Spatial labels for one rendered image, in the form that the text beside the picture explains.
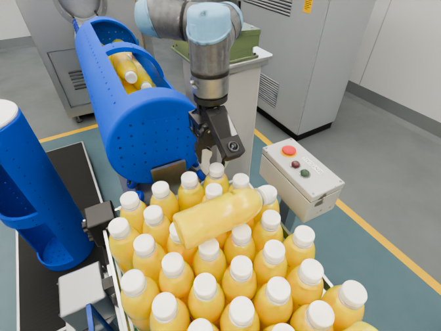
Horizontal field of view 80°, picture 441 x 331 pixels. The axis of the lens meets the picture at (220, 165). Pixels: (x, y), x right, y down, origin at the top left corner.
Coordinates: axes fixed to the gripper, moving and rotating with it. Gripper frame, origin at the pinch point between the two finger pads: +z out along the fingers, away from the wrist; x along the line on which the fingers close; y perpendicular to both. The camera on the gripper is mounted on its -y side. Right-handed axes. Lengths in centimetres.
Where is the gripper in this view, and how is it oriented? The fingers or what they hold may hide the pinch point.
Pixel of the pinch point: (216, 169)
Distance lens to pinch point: 66.0
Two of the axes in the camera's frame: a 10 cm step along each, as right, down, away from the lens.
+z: 0.0, 7.3, 6.8
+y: -4.5, -6.0, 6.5
